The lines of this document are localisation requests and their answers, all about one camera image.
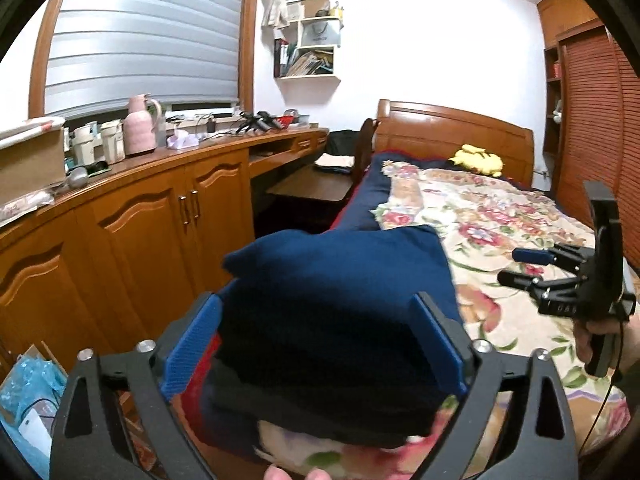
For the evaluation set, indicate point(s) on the kraft paper bag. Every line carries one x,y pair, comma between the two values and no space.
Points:
315,7

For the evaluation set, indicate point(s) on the white wall shelf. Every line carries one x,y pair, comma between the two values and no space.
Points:
336,60

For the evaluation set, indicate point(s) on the dark wooden chair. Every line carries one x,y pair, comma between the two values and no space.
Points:
310,185

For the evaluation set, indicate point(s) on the stack of books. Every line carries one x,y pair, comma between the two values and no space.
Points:
310,62

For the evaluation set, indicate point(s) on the black hand-held device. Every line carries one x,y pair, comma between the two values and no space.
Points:
260,121

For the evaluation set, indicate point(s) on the white seat cushion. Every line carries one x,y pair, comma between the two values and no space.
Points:
334,162

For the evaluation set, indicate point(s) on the red basket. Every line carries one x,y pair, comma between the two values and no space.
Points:
285,121

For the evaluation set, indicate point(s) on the wooden bed headboard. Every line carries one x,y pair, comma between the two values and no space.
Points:
450,130

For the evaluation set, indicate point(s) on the cardboard box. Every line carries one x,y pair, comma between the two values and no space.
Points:
30,165

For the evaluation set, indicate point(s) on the grey paper shopping bag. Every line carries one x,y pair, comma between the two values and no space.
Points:
320,34

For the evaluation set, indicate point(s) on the blue plastic bag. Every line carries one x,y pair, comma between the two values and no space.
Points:
30,385

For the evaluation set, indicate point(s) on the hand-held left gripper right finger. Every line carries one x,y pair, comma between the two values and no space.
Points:
442,345

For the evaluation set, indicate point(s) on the black binders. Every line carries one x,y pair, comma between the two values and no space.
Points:
280,57

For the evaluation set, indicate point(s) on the black folded clothes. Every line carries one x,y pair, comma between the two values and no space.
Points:
325,385

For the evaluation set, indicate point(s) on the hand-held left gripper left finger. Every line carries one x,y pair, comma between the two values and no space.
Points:
192,347

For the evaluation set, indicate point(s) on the silver round object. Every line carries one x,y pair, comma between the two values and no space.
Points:
79,177

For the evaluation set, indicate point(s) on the clear plastic packet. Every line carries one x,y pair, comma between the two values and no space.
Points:
25,207

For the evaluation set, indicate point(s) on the wooden window frame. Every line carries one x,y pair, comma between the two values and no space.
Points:
248,50

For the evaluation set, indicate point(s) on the grey window blind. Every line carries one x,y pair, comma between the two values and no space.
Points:
145,35

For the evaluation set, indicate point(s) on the bed with floral cover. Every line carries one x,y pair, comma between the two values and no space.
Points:
500,220

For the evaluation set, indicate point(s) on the white jar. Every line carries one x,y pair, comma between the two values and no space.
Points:
86,145
112,142

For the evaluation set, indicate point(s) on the wooden louvred wardrobe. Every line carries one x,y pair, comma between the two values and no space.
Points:
580,110

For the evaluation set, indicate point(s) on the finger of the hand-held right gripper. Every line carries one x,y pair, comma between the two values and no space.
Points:
520,280
532,256

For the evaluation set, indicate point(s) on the grey storage box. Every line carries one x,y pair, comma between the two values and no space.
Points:
302,119

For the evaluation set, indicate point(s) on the white tissue pack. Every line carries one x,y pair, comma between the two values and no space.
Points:
182,140

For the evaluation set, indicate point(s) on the wooden desk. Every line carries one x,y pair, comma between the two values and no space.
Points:
135,220

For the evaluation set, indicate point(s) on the person's left hand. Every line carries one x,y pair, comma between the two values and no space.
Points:
282,474

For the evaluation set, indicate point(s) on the pink thermos jug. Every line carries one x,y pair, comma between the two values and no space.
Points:
140,130

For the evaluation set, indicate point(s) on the person's right hand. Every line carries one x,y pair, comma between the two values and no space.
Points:
582,340

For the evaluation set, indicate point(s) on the yellow plush toy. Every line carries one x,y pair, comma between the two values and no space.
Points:
477,161

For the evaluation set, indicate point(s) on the small red box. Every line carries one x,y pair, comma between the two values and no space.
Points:
556,69

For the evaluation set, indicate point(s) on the small white figurine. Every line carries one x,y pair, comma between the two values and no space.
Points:
557,110

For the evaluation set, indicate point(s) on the dark cloth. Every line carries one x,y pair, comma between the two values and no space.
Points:
345,142

